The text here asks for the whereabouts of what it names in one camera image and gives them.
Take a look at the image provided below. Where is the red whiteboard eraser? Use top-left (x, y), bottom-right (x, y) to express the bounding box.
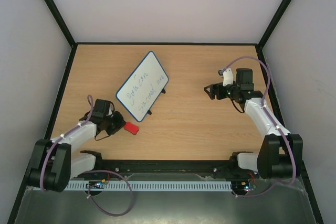
top-left (123, 122), bottom-right (139, 135)

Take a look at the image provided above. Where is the small blue-framed whiteboard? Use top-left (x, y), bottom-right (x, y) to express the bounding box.
top-left (115, 51), bottom-right (169, 122)

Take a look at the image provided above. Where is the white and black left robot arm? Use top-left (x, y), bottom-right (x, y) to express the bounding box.
top-left (25, 95), bottom-right (125, 192)

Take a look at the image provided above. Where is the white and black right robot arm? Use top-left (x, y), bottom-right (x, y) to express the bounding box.
top-left (204, 68), bottom-right (303, 184)

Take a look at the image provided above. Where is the left controller circuit board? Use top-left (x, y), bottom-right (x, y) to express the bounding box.
top-left (85, 179), bottom-right (109, 189)

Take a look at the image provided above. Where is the controller circuit board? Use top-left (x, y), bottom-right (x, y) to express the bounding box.
top-left (231, 180), bottom-right (256, 196)
top-left (85, 179), bottom-right (109, 189)

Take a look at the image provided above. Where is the right controller circuit board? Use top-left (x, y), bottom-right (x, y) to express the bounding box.
top-left (231, 180), bottom-right (256, 196)

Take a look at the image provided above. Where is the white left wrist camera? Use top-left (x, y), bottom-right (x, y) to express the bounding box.
top-left (107, 102), bottom-right (115, 116)

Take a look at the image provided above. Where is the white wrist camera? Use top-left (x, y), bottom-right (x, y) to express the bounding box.
top-left (218, 68), bottom-right (234, 87)
top-left (107, 102), bottom-right (115, 116)

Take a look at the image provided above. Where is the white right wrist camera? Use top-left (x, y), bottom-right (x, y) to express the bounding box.
top-left (218, 68), bottom-right (234, 87)

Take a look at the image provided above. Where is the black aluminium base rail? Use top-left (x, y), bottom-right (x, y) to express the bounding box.
top-left (76, 159), bottom-right (260, 180)

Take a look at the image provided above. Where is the light blue slotted cable duct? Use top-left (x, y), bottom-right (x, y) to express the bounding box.
top-left (65, 180), bottom-right (232, 192)

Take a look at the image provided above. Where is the black enclosure frame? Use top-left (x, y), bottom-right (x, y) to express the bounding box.
top-left (5, 0), bottom-right (326, 224)

